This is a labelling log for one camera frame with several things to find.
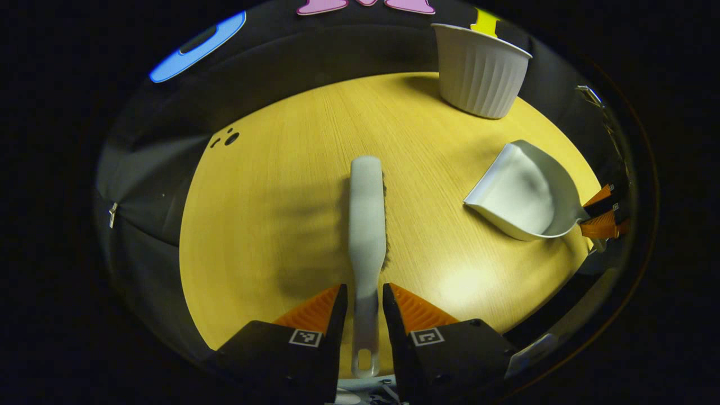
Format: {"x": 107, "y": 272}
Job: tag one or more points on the wooden desktop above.
{"x": 270, "y": 225}

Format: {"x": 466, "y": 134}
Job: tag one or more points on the white ribbed garbage bin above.
{"x": 481, "y": 73}

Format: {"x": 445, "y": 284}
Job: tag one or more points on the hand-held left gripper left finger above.
{"x": 336, "y": 326}

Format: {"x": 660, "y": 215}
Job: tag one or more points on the metal cloth clip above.
{"x": 113, "y": 215}
{"x": 589, "y": 95}

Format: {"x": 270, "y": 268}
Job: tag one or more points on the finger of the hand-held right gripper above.
{"x": 601, "y": 206}
{"x": 604, "y": 229}

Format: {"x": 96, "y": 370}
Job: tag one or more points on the small grey broom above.
{"x": 365, "y": 225}

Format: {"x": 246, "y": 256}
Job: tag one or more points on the grey plastic dustpan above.
{"x": 523, "y": 191}

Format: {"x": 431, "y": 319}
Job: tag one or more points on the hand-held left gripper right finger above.
{"x": 394, "y": 332}

